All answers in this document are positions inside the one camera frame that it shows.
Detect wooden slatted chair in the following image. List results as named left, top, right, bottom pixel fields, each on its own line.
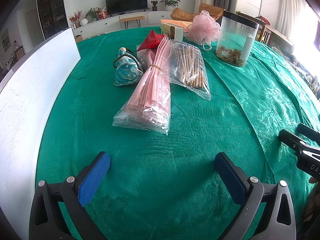
left=262, top=26, right=294, bottom=53
left=236, top=11, right=269, bottom=44

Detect black television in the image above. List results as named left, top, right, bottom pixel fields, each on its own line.
left=105, top=0, right=148, bottom=15

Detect large potted plant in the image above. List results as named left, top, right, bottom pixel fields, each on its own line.
left=159, top=0, right=181, bottom=11

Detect green tablecloth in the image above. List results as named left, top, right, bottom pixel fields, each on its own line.
left=35, top=26, right=320, bottom=240

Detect leafy plant with red decorations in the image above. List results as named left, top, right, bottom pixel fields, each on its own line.
left=85, top=7, right=99, bottom=22

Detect red foil packet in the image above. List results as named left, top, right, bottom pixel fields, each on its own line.
left=137, top=30, right=165, bottom=52

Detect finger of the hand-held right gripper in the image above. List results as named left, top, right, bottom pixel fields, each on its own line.
left=279, top=129, right=320, bottom=155
left=297, top=124, right=320, bottom=143

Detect pile of assorted clutter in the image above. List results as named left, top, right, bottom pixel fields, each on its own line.
left=285, top=50, right=320, bottom=95

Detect person's right hand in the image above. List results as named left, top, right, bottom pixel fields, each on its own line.
left=303, top=176, right=320, bottom=228

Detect pink face mask bundle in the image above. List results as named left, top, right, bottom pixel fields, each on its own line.
left=112, top=35, right=172, bottom=135

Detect white cardboard box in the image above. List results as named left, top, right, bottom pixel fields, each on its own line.
left=0, top=27, right=82, bottom=230

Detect teal fabric pouch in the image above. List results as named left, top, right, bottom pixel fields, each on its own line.
left=113, top=47, right=144, bottom=87

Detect white door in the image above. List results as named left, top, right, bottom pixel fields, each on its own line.
left=26, top=10, right=42, bottom=45

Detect white television cabinet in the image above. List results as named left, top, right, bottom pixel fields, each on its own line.
left=72, top=10, right=175, bottom=39

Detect orange flat box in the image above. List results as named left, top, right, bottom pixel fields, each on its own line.
left=160, top=19, right=194, bottom=34

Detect tan tissue pack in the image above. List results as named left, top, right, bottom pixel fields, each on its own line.
left=160, top=22, right=185, bottom=41

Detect wooden bench with black legs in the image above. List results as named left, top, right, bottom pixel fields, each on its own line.
left=119, top=16, right=145, bottom=28

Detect framed wall painting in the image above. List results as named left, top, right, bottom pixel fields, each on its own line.
left=1, top=29, right=12, bottom=53

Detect red flowers in vase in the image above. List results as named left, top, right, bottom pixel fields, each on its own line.
left=69, top=11, right=82, bottom=28

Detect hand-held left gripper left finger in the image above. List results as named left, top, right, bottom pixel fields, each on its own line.
left=29, top=151, right=111, bottom=240

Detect white sheer curtain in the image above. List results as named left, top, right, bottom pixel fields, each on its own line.
left=276, top=0, right=304, bottom=40

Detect clear packet of wooden sticks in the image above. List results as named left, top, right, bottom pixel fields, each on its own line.
left=169, top=39, right=211, bottom=101

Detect orange lounge chair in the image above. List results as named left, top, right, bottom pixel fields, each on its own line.
left=171, top=3, right=224, bottom=23

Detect black display cabinet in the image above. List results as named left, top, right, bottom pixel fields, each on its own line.
left=36, top=0, right=69, bottom=39

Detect clear jar with black lid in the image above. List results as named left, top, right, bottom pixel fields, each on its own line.
left=215, top=11, right=259, bottom=67

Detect pink bath pouf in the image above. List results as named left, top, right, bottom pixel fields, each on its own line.
left=186, top=10, right=221, bottom=52

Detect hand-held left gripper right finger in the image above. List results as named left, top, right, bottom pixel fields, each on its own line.
left=214, top=152, right=297, bottom=240

